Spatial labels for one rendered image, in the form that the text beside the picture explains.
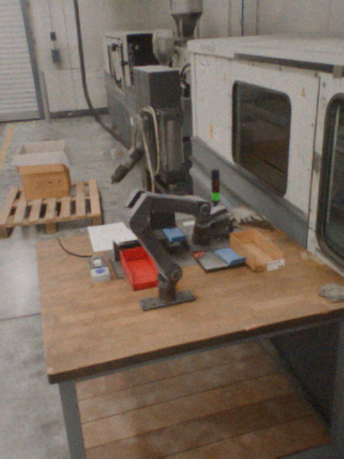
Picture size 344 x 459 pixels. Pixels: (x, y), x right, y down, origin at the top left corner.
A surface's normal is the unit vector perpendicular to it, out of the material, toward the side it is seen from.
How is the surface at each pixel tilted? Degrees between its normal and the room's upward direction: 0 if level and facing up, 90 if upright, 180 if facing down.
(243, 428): 0
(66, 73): 90
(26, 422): 0
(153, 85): 90
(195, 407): 0
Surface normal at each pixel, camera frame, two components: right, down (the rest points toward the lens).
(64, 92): 0.22, 0.37
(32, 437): -0.05, -0.92
